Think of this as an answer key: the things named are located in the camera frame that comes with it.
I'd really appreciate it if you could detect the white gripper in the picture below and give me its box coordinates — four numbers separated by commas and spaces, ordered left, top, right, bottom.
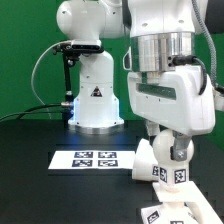
128, 66, 215, 162

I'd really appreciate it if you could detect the white lamp shade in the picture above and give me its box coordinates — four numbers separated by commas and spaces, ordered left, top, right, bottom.
132, 139, 159, 181

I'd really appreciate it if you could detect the white lamp bulb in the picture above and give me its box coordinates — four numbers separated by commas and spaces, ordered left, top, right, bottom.
153, 129, 194, 192

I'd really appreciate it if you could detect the white lamp base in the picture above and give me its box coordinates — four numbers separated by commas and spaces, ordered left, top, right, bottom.
141, 181, 224, 224

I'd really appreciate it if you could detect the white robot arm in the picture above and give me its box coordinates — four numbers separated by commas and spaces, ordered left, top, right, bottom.
57, 0, 224, 161

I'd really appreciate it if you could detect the white marker sheet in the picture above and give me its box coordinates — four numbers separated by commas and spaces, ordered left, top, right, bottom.
48, 150, 135, 170

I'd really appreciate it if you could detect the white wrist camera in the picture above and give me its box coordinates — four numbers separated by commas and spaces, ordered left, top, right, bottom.
123, 48, 132, 71

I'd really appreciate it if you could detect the black camera stand pole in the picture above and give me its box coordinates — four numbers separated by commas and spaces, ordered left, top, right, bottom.
63, 54, 74, 128

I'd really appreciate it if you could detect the black cable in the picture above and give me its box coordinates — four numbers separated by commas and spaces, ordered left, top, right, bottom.
0, 103, 64, 123

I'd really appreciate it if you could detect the black camera on stand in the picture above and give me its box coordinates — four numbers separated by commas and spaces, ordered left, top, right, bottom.
53, 40, 104, 55

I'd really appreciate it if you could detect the grey cable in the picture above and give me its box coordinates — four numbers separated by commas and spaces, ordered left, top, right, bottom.
30, 40, 73, 120

